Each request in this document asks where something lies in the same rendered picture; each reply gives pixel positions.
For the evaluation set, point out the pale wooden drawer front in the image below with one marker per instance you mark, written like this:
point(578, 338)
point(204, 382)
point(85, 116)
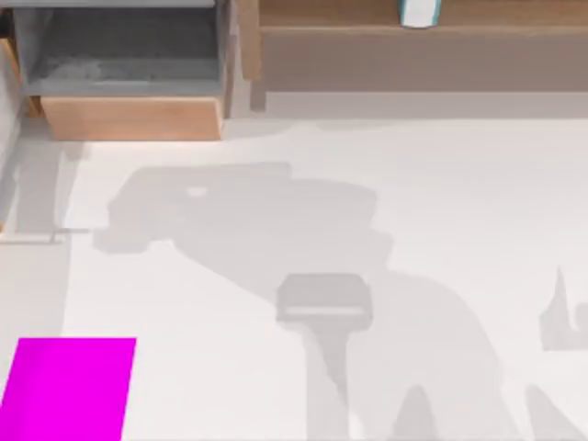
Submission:
point(131, 117)

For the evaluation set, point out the white and teal bottle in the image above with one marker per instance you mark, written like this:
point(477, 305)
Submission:
point(419, 13)

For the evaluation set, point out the flat magenta square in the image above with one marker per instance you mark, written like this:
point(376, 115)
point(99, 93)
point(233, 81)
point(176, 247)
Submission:
point(69, 390)

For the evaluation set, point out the wooden cupboard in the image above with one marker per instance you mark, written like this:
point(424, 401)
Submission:
point(8, 73)

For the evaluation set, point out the wooden open shelf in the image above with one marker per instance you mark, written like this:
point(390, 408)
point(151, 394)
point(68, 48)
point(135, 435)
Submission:
point(413, 59)

